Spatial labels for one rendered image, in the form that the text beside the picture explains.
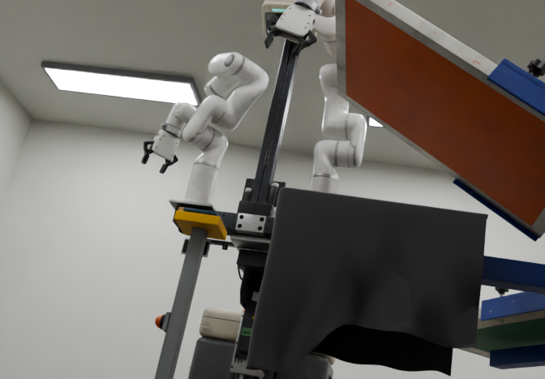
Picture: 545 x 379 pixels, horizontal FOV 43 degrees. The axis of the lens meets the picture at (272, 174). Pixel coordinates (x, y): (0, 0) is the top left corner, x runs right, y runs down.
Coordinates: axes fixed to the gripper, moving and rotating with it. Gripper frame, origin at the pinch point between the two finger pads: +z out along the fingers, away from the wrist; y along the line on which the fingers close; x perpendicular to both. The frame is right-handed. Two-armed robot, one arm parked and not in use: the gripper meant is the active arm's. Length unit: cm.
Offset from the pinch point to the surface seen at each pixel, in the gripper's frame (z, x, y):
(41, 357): 124, -380, 194
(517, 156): 8, 5, -75
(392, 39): -3.1, 19.5, -33.7
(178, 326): 85, -10, -12
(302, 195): 48, 23, -33
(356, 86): -6.2, -15.8, -22.1
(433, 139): 2, -16, -51
